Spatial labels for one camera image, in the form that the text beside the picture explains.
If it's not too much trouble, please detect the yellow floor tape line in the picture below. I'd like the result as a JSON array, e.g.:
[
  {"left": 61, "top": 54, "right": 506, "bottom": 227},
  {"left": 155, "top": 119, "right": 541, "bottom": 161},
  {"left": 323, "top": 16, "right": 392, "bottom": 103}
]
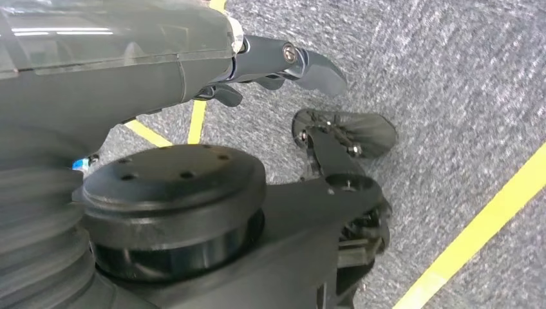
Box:
[
  {"left": 123, "top": 0, "right": 228, "bottom": 149},
  {"left": 391, "top": 142, "right": 546, "bottom": 309}
]

